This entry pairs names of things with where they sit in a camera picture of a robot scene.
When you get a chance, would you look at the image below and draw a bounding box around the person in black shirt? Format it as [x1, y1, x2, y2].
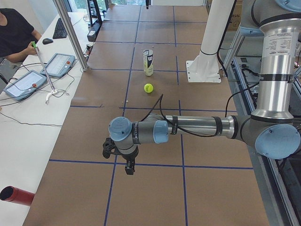
[0, 8, 41, 63]

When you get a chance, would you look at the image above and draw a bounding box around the cardboard box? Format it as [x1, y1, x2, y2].
[227, 0, 243, 32]

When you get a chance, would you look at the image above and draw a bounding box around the red cylinder tube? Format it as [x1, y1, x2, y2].
[0, 186, 35, 206]

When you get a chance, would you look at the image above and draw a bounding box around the teach pendant tablet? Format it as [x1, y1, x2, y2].
[45, 53, 75, 78]
[4, 70, 47, 101]

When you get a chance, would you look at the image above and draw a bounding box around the black keyboard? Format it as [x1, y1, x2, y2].
[53, 18, 67, 39]

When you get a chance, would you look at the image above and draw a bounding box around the grabber stick green handle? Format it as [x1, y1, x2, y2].
[31, 41, 70, 105]

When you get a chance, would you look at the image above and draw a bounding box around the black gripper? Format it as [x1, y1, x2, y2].
[103, 137, 139, 175]

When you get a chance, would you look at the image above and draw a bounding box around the black power strip box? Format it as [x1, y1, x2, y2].
[87, 23, 101, 42]

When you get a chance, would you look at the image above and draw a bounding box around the far teach pendant tablet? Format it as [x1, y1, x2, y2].
[45, 53, 75, 78]

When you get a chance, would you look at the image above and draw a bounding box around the black computer mouse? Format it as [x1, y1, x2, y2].
[42, 38, 53, 45]

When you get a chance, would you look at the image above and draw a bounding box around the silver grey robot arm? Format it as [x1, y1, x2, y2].
[103, 0, 301, 175]

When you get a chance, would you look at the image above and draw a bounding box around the near teach pendant tablet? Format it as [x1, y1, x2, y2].
[4, 70, 47, 101]

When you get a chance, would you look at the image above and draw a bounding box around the yellow tennis ball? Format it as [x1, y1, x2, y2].
[143, 83, 154, 93]

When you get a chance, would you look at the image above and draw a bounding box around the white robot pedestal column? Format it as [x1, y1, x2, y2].
[186, 0, 236, 83]

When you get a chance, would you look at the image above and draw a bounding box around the aluminium frame post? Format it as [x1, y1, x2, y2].
[53, 0, 88, 72]

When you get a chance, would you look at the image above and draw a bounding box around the clear tennis ball can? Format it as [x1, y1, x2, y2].
[143, 49, 153, 76]

